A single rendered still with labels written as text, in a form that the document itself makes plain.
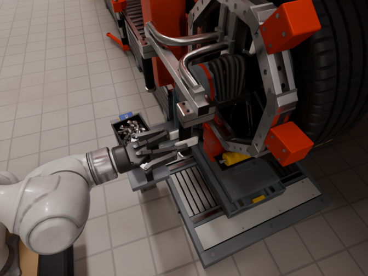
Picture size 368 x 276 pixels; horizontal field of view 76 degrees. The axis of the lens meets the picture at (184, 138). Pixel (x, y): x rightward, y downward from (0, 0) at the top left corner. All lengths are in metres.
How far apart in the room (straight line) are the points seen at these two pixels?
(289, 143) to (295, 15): 0.29
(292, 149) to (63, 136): 1.65
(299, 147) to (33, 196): 0.59
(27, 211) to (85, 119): 1.57
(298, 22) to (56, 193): 0.57
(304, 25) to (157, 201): 1.21
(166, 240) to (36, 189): 1.01
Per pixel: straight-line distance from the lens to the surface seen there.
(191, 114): 0.58
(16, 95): 2.52
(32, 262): 1.22
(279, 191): 1.42
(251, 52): 0.85
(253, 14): 0.64
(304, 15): 0.59
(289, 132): 0.68
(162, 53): 0.73
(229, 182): 1.31
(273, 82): 0.62
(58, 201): 0.47
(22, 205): 0.50
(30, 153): 1.98
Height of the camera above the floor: 1.36
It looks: 52 degrees down
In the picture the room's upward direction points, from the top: straight up
